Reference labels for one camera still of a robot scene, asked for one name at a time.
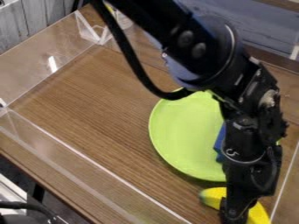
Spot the blue star-shaped block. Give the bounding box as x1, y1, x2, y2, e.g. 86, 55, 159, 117
214, 123, 226, 163

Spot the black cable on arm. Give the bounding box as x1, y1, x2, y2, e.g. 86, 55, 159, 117
90, 0, 197, 102

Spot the black floor cable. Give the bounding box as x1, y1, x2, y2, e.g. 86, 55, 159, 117
0, 200, 61, 224

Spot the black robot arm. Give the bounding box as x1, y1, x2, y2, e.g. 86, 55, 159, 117
91, 0, 289, 224

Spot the yellow toy banana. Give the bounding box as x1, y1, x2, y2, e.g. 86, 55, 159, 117
200, 187, 272, 224

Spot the clear acrylic front wall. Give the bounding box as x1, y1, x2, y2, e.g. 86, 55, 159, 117
0, 99, 191, 224

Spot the clear acrylic corner bracket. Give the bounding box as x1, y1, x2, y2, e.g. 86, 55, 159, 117
75, 10, 113, 46

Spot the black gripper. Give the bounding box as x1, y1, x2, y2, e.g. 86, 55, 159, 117
220, 145, 285, 224

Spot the green plate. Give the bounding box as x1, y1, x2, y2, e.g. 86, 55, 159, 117
149, 92, 226, 182

